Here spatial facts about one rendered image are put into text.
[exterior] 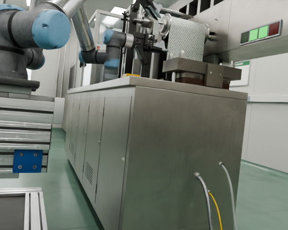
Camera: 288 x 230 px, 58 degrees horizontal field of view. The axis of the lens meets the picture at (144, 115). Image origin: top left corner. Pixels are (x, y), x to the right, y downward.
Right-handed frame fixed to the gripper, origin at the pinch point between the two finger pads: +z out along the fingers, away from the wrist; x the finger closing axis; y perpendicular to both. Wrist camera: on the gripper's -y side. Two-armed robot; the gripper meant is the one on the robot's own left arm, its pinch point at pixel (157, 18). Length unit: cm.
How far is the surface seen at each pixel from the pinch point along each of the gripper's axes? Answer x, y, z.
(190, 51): -4.1, 1.8, 26.8
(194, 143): -30, -42, 52
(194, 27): -4.0, 13.2, 18.3
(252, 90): 200, 172, 211
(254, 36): -35, 17, 36
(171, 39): -4.1, -3.3, 13.3
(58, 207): 54, -122, 53
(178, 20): -3.3, 7.8, 9.0
